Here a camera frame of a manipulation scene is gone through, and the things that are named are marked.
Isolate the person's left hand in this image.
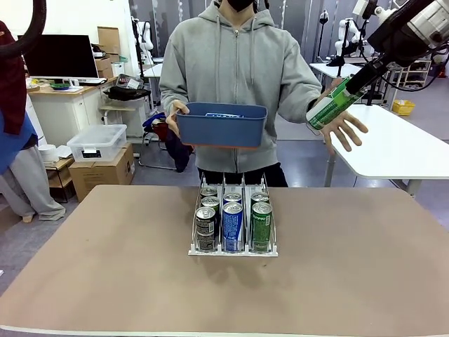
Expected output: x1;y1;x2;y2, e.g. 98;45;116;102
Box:
321;109;369;155

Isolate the clear plastic storage box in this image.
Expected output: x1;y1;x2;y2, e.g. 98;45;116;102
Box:
66;124;128;163

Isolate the person's left forearm grey sleeve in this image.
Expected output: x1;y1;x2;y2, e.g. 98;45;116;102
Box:
279;79;328;124

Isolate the clear acrylic can dispenser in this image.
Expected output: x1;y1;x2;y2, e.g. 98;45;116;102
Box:
188;171;280;258

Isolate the black bag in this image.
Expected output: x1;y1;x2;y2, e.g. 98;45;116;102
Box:
104;86;152;102

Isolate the person in grey hoodie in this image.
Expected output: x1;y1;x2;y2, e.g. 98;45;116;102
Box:
159;0;327;188

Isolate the chair draped with purple clothes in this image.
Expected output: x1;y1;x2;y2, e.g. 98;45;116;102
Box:
138;112;196;173

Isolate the yellow plastic crate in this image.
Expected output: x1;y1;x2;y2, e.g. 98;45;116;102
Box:
391;100;416;117

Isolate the black computer monitor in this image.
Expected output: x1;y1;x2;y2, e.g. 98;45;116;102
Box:
17;34;100;80

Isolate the blue basket with orange handles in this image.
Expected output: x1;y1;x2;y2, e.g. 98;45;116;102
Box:
175;101;268;150

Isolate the white paper roll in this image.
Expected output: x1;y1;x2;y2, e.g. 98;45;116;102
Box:
37;144;59;164

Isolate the black left arm cable sleeve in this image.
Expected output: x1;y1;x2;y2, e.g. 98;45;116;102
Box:
0;0;48;59

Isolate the wooden background shelf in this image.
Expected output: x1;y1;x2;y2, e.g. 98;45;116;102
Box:
399;58;432;88

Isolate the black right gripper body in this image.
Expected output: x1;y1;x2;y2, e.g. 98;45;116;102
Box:
368;9;431;67

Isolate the white desk cabinet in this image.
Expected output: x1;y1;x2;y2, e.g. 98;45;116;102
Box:
27;77;119;148

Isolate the person's right hand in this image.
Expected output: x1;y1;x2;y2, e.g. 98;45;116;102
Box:
166;100;190;138

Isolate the cardboard box on shelf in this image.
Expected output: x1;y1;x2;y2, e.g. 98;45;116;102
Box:
97;27;121;55

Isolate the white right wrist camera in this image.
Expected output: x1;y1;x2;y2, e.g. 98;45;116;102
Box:
352;0;380;18

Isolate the white background table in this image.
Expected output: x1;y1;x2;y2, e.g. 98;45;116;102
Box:
142;62;166;106

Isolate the person's right forearm grey sleeve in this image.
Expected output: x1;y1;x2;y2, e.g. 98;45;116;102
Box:
159;68;189;113

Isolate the large cardboard box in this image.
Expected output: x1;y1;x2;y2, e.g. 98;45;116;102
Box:
68;142;136;203

